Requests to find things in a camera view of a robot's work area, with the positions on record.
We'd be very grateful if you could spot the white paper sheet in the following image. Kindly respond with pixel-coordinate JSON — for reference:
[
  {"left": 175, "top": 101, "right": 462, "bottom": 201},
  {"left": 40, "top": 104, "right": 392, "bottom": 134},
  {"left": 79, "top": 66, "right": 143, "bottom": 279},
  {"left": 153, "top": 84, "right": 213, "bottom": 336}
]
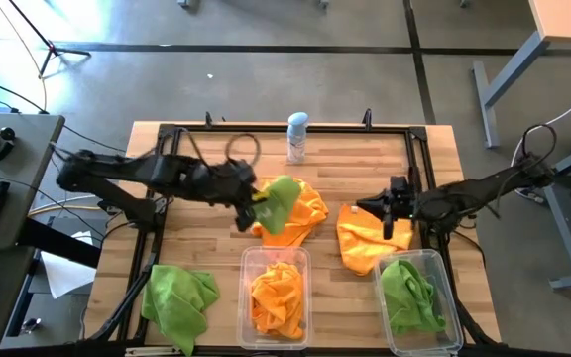
[{"left": 40, "top": 230, "right": 97, "bottom": 300}]

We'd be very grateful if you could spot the black tripod stand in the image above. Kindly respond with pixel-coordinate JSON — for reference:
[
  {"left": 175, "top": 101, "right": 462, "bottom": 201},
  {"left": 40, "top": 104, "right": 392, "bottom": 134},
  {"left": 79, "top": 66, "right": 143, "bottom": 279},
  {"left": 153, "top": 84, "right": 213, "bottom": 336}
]
[{"left": 7, "top": 0, "right": 92, "bottom": 78}]

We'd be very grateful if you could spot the thin beige cable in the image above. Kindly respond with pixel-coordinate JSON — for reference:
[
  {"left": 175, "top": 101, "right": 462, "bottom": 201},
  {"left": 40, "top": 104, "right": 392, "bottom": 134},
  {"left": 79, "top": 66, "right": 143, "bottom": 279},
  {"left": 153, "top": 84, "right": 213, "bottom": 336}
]
[{"left": 0, "top": 0, "right": 49, "bottom": 114}]

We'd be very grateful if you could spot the white blue spray bottle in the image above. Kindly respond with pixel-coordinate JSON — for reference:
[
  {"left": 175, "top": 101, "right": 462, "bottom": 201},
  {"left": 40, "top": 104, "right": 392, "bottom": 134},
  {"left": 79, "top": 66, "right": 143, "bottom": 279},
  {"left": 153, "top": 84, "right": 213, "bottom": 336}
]
[{"left": 285, "top": 111, "right": 310, "bottom": 165}]

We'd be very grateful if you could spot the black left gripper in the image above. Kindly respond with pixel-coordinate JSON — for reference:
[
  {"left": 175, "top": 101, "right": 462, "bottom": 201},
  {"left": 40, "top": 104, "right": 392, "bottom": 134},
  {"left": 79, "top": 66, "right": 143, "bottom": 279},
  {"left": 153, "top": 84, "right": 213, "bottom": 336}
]
[{"left": 200, "top": 161, "right": 270, "bottom": 233}]

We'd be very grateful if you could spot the dark metal desk leg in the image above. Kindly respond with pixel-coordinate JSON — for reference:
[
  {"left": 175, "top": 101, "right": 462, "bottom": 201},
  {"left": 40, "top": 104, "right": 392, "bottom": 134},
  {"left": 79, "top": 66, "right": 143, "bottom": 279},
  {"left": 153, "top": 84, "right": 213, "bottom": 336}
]
[{"left": 6, "top": 267, "right": 39, "bottom": 338}]

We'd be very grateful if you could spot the clear plastic bin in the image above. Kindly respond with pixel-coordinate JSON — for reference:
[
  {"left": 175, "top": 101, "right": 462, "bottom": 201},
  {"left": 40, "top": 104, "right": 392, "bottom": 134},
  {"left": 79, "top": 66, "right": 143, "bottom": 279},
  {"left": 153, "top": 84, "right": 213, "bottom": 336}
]
[
  {"left": 372, "top": 247, "right": 464, "bottom": 357},
  {"left": 236, "top": 245, "right": 314, "bottom": 351}
]

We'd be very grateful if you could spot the white label strip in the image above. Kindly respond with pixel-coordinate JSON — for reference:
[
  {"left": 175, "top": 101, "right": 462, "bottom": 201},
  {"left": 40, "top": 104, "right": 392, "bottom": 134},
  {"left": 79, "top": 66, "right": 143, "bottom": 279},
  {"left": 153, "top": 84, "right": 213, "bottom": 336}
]
[{"left": 125, "top": 345, "right": 181, "bottom": 356}]

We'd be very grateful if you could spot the orange microfiber towel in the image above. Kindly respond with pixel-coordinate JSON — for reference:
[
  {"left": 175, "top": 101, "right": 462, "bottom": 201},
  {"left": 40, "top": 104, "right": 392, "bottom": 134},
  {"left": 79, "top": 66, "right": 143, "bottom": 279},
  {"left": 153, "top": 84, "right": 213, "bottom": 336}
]
[
  {"left": 250, "top": 176, "right": 330, "bottom": 248},
  {"left": 250, "top": 261, "right": 306, "bottom": 318},
  {"left": 335, "top": 204, "right": 415, "bottom": 277},
  {"left": 251, "top": 297, "right": 306, "bottom": 341}
]

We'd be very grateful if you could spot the black metal beam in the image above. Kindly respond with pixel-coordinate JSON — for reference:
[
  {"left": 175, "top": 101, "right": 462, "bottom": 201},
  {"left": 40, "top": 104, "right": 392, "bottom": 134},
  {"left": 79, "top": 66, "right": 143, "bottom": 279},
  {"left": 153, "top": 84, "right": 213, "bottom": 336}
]
[{"left": 16, "top": 217, "right": 102, "bottom": 269}]

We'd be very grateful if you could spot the grey desk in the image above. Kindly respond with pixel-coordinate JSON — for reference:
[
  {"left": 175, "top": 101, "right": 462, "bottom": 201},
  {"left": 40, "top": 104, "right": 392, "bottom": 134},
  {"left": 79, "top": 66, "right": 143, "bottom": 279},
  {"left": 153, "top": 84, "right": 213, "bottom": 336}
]
[{"left": 0, "top": 112, "right": 67, "bottom": 351}]

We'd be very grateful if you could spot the yellow cable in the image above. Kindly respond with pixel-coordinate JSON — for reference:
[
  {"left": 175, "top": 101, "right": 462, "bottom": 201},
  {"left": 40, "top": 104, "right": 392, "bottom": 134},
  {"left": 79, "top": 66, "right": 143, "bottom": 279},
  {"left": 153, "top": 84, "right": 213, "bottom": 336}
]
[{"left": 27, "top": 192, "right": 103, "bottom": 217}]

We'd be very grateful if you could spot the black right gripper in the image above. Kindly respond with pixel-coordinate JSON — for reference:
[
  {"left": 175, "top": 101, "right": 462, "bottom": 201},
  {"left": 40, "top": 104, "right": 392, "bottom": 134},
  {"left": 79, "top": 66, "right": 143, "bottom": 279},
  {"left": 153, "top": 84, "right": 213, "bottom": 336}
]
[{"left": 356, "top": 176, "right": 420, "bottom": 241}]

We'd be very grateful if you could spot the black aluminium table frame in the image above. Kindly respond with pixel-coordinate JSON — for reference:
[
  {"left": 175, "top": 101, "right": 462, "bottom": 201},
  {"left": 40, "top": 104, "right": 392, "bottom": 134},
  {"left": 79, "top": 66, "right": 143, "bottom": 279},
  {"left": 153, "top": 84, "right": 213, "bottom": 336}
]
[{"left": 79, "top": 120, "right": 504, "bottom": 357}]

